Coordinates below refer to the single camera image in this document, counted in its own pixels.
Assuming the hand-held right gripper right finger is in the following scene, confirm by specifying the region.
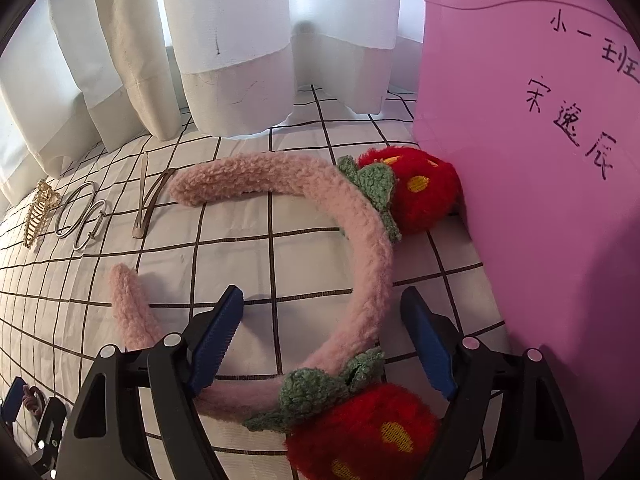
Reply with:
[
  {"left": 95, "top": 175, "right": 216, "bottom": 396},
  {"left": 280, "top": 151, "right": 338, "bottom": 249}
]
[{"left": 400, "top": 286, "right": 586, "bottom": 480}]

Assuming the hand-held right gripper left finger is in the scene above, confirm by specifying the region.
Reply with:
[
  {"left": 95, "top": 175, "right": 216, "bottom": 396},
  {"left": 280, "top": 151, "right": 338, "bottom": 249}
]
[{"left": 59, "top": 285, "right": 246, "bottom": 480}]

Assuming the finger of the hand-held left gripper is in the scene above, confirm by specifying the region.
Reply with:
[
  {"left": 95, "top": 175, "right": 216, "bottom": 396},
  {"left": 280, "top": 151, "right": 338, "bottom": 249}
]
[
  {"left": 0, "top": 376, "right": 29, "bottom": 428},
  {"left": 22, "top": 396, "right": 68, "bottom": 468}
]

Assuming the pink strawberry headband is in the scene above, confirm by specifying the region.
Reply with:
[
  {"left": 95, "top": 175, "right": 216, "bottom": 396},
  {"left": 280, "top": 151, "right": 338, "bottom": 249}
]
[{"left": 109, "top": 147, "right": 461, "bottom": 480}]

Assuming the brown hair clip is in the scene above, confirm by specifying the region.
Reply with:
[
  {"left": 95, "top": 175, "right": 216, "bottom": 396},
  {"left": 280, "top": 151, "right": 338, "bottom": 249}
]
[{"left": 131, "top": 152, "right": 176, "bottom": 239}]

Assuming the small silver bangle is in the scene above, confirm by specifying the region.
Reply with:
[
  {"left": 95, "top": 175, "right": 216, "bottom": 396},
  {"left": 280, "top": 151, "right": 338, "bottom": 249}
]
[{"left": 74, "top": 200, "right": 108, "bottom": 250}]

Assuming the large silver bangle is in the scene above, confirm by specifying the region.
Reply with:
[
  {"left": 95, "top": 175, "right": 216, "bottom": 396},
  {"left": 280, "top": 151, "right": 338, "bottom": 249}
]
[{"left": 54, "top": 181, "right": 98, "bottom": 238}]

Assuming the pink plastic bin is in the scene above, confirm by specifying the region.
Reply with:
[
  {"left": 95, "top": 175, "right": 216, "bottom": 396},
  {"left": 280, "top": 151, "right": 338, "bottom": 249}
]
[{"left": 412, "top": 0, "right": 640, "bottom": 461}]

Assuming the pearl hair claw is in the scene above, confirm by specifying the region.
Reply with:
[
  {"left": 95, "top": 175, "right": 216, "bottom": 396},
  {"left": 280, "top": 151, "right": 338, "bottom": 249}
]
[{"left": 22, "top": 179, "right": 61, "bottom": 248}]

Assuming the black white checkered tablecloth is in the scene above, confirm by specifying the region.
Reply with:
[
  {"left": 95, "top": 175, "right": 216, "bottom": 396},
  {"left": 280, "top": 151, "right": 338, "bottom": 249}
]
[{"left": 0, "top": 85, "right": 511, "bottom": 480}]

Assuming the white curtain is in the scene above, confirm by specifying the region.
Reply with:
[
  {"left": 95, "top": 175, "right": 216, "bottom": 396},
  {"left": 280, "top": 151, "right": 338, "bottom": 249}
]
[{"left": 0, "top": 0, "right": 426, "bottom": 211}]

